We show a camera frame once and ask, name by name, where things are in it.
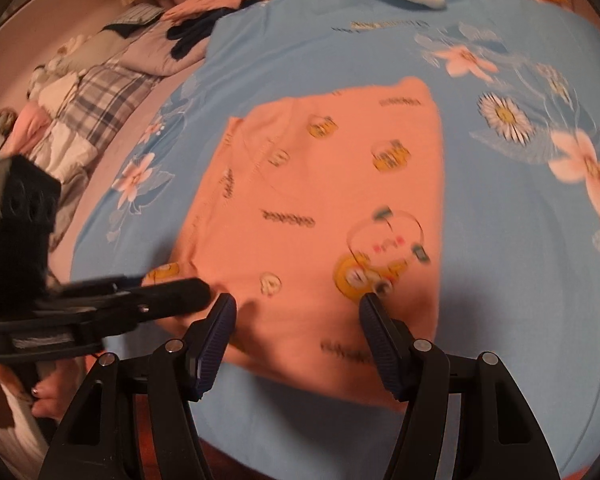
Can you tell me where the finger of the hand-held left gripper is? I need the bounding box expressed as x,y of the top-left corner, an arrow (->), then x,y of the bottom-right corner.
55,274 -> 148,301
92,278 -> 212,335

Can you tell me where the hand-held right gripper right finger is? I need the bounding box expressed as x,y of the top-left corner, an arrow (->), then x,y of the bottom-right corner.
358,292 -> 562,480

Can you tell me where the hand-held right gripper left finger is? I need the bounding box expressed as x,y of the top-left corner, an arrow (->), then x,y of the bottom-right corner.
39,292 -> 238,480

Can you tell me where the orange cartoon print garment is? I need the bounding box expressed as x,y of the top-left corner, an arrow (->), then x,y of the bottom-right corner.
172,76 -> 448,413

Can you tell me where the person's left hand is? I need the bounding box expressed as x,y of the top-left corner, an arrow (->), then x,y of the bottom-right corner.
29,357 -> 88,422

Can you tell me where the pink floral cloth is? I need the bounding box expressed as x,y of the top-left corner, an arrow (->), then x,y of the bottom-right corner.
0,107 -> 53,167

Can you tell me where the plaid quilt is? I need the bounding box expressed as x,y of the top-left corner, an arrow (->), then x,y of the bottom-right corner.
26,57 -> 167,256

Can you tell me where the grey lavender cloth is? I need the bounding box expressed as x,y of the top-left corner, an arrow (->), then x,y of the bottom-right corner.
122,22 -> 213,78

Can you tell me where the blue striped cloth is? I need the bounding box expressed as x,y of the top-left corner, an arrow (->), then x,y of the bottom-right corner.
102,2 -> 164,39

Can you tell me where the dark navy garment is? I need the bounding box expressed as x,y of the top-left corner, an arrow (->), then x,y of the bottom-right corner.
167,0 -> 267,62

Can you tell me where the blue floral bedsheet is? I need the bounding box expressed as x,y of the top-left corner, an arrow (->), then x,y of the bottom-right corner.
70,0 -> 600,480

